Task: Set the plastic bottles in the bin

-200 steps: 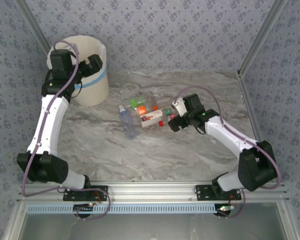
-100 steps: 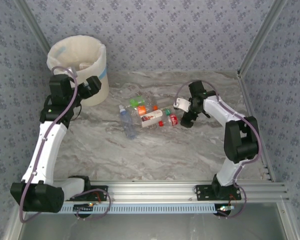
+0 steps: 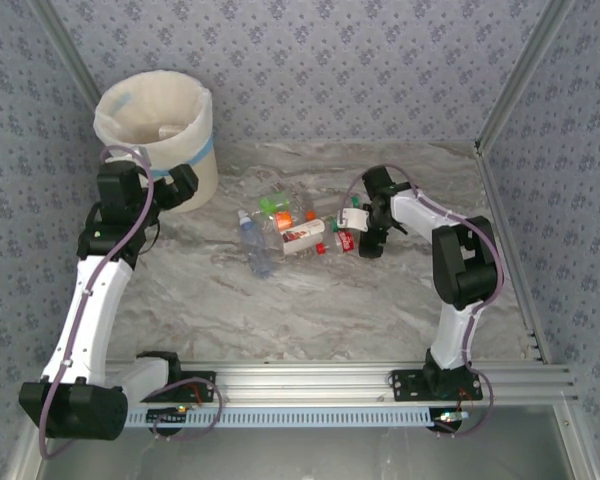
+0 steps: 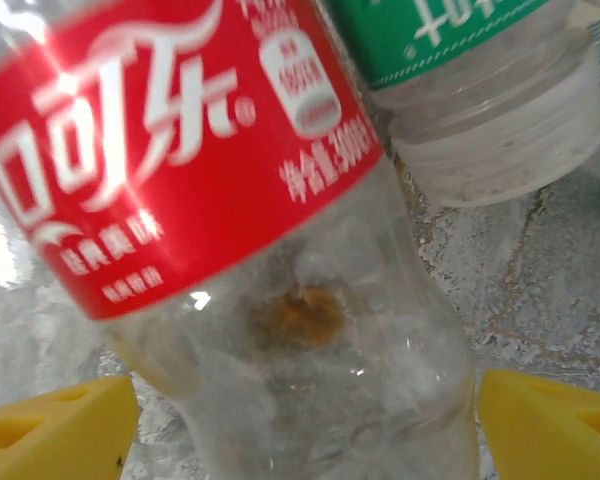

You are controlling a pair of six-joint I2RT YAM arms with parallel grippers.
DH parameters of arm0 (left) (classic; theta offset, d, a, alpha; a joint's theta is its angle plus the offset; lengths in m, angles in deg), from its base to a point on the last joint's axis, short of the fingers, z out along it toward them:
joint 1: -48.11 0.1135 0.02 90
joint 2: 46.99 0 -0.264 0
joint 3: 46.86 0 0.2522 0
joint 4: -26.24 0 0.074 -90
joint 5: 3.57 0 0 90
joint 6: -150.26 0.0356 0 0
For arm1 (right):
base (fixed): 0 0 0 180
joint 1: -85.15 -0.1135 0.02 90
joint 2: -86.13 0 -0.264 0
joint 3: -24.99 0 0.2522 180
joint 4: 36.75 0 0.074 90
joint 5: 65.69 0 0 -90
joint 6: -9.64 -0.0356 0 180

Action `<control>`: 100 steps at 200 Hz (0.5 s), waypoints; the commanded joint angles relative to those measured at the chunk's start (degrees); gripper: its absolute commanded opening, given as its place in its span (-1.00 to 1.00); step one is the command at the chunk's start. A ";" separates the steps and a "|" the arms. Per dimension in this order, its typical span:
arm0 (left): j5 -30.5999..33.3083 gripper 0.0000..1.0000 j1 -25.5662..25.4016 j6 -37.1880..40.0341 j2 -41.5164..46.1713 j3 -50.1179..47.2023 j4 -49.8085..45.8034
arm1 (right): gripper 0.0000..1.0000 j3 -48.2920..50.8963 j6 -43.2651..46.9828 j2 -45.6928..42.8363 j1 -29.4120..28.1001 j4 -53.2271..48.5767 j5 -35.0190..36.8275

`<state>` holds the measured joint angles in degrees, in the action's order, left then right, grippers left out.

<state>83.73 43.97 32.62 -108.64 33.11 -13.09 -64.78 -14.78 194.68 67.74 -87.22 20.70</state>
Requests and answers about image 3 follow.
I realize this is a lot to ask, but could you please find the clear water bottle purple label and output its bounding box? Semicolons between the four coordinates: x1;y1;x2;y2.
236;209;275;279

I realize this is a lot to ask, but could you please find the white plastic bin liner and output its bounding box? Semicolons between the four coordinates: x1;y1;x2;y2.
93;70;214;177

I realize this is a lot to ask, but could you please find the clear bottle green label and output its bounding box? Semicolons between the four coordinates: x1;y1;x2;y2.
257;195;288;217

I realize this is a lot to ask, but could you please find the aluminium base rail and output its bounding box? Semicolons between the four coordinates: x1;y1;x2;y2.
104;362;579;405

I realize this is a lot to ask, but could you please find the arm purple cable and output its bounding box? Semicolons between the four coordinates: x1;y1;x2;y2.
339;164;506;371
38;144;156;460

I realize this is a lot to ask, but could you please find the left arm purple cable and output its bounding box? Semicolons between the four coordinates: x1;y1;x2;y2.
38;144;156;460

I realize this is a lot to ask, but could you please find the clear bottle red label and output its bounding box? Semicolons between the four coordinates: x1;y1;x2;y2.
315;229;357;256

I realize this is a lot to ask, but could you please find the small black controller board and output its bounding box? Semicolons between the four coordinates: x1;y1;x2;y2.
432;409;469;426
147;407;189;424

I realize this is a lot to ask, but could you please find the white bottle red print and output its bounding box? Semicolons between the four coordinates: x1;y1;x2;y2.
281;218;327;256

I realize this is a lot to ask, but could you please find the aluminium table side rail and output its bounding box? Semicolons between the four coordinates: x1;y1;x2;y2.
474;142;554;364

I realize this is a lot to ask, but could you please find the slotted grey cable duct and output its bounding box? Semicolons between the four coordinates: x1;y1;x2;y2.
124;405;431;429

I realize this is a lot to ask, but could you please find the grey metal front tray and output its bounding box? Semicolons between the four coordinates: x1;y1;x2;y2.
9;402;596;480

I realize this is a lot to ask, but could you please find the aluminium frame post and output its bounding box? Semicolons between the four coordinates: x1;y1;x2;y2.
29;0;106;104
473;0;577;154

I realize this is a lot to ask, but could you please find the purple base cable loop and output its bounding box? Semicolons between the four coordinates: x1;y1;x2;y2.
139;377;224;442
432;369;494;437

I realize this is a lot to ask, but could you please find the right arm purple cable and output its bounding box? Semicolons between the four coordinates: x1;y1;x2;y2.
339;164;506;371

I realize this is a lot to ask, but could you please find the cream ribbed waste bin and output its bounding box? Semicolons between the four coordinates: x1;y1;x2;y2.
152;134;219;215

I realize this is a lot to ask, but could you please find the clear bottle small orange cap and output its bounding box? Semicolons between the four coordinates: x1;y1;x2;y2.
299;192;341;222

